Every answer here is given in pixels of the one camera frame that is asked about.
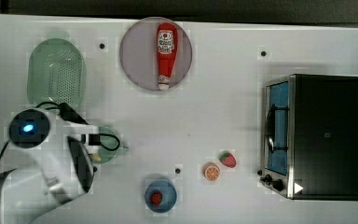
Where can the peeled toy banana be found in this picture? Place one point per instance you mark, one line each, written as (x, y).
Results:
(96, 157)

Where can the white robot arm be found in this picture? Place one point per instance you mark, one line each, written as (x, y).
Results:
(60, 170)

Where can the green mug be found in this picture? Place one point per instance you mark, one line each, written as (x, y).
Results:
(111, 145)

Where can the toy strawberry on table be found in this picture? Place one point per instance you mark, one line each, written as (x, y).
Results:
(227, 159)

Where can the toy orange slice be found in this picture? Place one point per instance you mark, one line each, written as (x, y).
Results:
(211, 171)

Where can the grey round plate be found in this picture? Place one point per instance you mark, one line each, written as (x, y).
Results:
(138, 54)

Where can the red ketchup bottle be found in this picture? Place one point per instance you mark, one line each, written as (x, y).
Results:
(167, 45)

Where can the blue bowl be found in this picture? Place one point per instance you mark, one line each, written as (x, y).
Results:
(169, 195)

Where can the small strawberry in bowl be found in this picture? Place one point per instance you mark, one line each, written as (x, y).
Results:
(156, 198)

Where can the green plastic colander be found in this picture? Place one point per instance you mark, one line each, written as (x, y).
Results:
(56, 73)

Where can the black toaster oven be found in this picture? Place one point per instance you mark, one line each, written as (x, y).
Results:
(310, 137)

